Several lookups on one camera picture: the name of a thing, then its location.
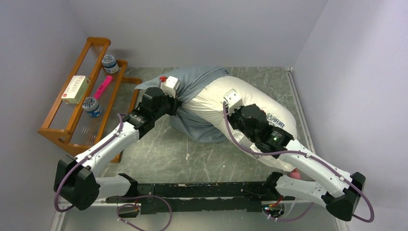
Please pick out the pink marker pen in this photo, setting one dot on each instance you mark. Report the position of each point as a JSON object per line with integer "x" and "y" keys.
{"x": 102, "y": 87}

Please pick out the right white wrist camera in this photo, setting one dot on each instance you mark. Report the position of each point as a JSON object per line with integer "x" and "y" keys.
{"x": 233, "y": 101}

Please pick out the black base crossbar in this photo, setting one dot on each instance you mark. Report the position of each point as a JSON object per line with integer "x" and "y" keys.
{"x": 155, "y": 198}

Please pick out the white cardboard box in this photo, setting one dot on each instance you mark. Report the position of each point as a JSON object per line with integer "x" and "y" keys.
{"x": 75, "y": 90}

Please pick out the white pillow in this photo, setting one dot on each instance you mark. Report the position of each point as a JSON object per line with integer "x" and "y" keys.
{"x": 208, "y": 105}

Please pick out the blue white round jar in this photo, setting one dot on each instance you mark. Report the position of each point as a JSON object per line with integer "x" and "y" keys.
{"x": 110, "y": 64}

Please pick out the blue grey pillow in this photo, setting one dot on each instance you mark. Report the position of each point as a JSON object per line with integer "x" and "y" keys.
{"x": 193, "y": 80}

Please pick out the wooden slatted rack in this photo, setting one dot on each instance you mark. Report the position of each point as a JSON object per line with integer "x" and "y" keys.
{"x": 78, "y": 116}

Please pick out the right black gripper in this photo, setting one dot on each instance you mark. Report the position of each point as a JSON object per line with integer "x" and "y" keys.
{"x": 231, "y": 117}

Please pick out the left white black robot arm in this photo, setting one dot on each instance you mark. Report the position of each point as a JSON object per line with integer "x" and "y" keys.
{"x": 77, "y": 183}

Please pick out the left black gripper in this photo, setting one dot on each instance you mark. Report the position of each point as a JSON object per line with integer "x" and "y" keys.
{"x": 173, "y": 103}

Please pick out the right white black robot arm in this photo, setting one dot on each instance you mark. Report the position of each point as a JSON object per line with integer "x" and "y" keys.
{"x": 338, "y": 191}

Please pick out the pink small bottle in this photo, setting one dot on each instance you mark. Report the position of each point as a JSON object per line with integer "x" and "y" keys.
{"x": 295, "y": 175}

